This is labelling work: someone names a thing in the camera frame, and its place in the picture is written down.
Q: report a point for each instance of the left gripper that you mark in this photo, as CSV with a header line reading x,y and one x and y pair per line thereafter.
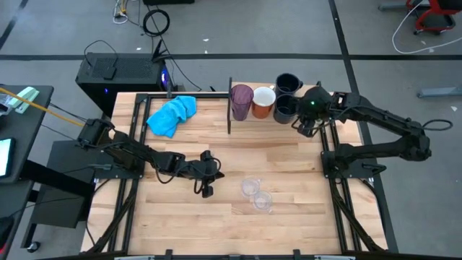
x,y
198,170

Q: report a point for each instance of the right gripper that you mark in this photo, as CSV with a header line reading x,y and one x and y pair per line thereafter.
x,y
307,120

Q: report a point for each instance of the dark blue speckled enamel mug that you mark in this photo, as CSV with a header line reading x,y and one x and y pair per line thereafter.
x,y
287,85
285,110

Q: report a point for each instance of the small clear plastic mug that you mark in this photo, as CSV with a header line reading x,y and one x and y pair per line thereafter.
x,y
250,187

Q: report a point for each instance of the large clear plastic mug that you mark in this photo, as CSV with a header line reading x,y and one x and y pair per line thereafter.
x,y
262,200

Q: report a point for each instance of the purple faceted plastic tumbler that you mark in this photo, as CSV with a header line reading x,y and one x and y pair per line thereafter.
x,y
242,103

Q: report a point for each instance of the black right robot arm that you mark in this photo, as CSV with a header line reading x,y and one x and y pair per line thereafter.
x,y
379,121

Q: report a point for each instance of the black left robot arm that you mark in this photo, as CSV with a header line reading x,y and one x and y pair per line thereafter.
x,y
133,151

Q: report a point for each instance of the teal microfibre cloth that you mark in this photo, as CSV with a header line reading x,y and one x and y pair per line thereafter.
x,y
169,115

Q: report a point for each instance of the small black object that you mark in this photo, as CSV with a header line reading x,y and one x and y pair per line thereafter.
x,y
159,95

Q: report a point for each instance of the black wifi antenna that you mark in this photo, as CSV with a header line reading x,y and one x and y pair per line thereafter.
x,y
159,54

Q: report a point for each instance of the black computer tower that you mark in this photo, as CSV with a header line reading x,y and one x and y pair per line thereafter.
x,y
122,76

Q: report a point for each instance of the grey metal floor bar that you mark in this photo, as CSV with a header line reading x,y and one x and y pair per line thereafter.
x,y
440,92

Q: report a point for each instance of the small black box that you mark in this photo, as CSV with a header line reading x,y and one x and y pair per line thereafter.
x,y
110,73

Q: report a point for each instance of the red office chair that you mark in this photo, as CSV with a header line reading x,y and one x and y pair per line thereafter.
x,y
438,20

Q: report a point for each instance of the black side desk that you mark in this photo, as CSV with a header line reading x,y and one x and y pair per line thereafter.
x,y
32,144

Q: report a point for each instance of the mint green stapler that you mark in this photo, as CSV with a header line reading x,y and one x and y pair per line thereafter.
x,y
25,96

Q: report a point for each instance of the tablet with lit screen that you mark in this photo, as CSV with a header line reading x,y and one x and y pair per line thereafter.
x,y
5,157

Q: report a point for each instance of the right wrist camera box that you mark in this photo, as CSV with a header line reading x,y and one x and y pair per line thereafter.
x,y
307,130

